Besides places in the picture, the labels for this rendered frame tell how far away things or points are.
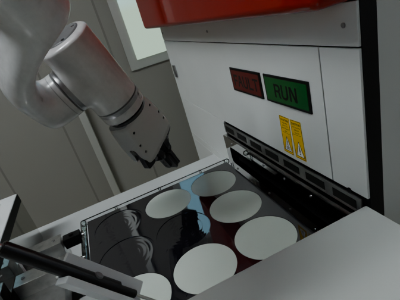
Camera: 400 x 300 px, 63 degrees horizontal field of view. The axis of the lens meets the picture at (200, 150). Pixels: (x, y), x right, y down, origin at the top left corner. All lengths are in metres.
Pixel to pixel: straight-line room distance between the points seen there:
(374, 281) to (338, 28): 0.27
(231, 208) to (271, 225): 0.10
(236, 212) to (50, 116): 0.35
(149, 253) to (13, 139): 1.57
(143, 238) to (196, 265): 0.14
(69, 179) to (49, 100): 1.61
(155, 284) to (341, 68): 0.39
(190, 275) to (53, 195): 1.71
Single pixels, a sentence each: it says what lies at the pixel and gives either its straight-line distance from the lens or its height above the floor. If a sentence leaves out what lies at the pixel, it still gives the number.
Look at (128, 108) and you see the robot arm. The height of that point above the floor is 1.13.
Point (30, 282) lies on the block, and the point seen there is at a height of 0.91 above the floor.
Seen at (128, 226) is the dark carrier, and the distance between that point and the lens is 0.68.
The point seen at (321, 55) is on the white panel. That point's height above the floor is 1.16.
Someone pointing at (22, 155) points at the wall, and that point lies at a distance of 2.09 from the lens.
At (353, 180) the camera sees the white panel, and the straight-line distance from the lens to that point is 0.48.
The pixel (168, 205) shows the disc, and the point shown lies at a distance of 0.69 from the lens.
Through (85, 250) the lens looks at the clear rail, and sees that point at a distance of 0.67.
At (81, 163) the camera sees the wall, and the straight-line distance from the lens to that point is 2.08.
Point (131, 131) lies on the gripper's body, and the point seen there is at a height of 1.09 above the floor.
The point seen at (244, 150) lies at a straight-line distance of 0.74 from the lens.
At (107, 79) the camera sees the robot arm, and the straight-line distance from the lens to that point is 0.53.
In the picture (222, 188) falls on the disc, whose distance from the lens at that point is 0.69.
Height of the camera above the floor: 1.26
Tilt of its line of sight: 24 degrees down
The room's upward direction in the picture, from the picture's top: 17 degrees counter-clockwise
